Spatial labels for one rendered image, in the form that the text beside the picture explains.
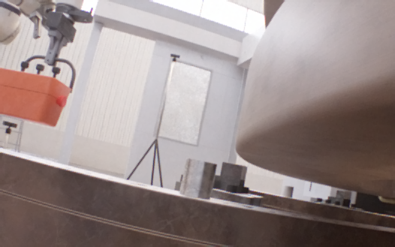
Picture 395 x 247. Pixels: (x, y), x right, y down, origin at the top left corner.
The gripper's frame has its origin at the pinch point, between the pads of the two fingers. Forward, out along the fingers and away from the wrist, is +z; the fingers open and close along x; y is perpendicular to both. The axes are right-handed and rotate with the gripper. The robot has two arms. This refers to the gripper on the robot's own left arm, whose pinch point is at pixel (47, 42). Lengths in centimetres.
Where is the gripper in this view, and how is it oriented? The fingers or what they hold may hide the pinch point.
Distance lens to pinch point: 135.3
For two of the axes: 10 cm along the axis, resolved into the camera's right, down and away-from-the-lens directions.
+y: 9.6, -2.4, -1.7
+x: 2.4, 2.9, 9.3
